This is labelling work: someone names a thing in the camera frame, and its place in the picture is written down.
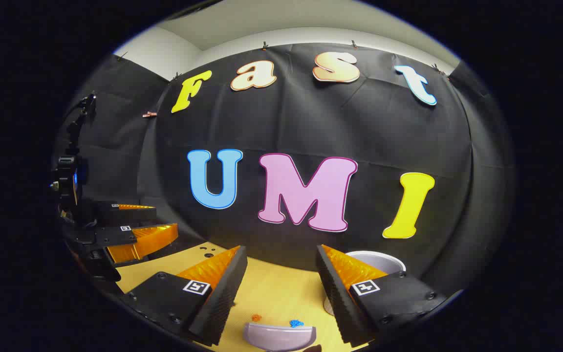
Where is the black backdrop cloth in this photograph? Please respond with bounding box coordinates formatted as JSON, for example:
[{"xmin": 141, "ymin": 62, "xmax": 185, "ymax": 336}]
[{"xmin": 54, "ymin": 42, "xmax": 517, "ymax": 294}]

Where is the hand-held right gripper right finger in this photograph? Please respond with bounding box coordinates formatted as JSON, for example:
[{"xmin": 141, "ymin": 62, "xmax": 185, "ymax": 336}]
[{"xmin": 316, "ymin": 244, "xmax": 451, "ymax": 349}]

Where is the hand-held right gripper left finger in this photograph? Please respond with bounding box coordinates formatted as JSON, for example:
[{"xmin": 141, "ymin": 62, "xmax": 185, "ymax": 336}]
[{"xmin": 124, "ymin": 245, "xmax": 248, "ymax": 347}]

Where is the yellow wooden desktop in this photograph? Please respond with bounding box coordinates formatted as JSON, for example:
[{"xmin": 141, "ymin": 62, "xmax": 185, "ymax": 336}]
[{"xmin": 115, "ymin": 242, "xmax": 360, "ymax": 352}]

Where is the lilac dustpan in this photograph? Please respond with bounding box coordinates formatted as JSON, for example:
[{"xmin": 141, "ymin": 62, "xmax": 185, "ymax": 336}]
[{"xmin": 242, "ymin": 321, "xmax": 317, "ymax": 352}]

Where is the white ribbed garbage bin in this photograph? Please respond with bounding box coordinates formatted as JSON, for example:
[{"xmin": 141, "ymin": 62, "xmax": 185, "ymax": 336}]
[{"xmin": 323, "ymin": 250, "xmax": 407, "ymax": 316}]

